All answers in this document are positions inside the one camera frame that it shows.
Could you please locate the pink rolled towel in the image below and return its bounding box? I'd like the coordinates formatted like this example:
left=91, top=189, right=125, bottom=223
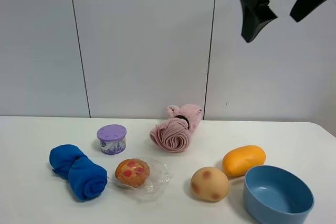
left=149, top=104, right=202, bottom=153

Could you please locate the blue plastic bowl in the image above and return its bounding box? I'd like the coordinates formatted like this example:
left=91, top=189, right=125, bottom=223
left=243, top=165, right=314, bottom=224

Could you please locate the purple lidded round container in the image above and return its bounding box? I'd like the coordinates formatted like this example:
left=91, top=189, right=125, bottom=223
left=97, top=124, right=127, bottom=155

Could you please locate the orange toy mango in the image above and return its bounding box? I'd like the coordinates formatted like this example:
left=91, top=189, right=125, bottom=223
left=222, top=145, right=266, bottom=177

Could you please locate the blue rolled towel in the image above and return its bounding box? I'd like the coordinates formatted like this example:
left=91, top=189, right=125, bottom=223
left=49, top=144, right=108, bottom=201

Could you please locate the toy muffin with red berries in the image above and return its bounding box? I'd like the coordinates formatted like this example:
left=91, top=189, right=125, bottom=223
left=115, top=158, right=150, bottom=188

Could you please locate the toy potato with brown spots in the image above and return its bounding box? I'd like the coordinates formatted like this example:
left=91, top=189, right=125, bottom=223
left=190, top=167, right=229, bottom=202

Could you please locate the clear plastic wrapper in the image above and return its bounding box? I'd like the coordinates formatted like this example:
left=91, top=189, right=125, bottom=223
left=108, top=157, right=170, bottom=202

